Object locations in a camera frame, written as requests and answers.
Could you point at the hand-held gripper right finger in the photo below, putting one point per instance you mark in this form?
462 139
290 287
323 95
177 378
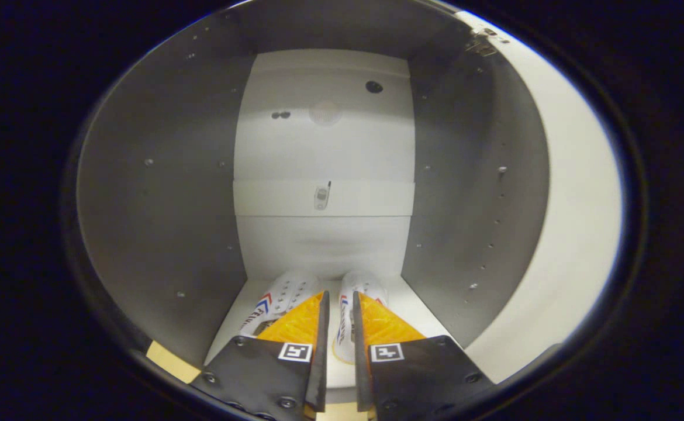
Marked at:
360 351

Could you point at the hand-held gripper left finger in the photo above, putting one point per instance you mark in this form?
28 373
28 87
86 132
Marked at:
322 351

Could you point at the white shoe with striped print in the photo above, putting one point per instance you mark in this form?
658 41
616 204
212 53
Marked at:
362 285
286 292

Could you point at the white shoe cabinet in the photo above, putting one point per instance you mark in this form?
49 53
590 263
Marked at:
161 222

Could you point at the metal door hinge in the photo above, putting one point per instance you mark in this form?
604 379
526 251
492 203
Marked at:
482 44

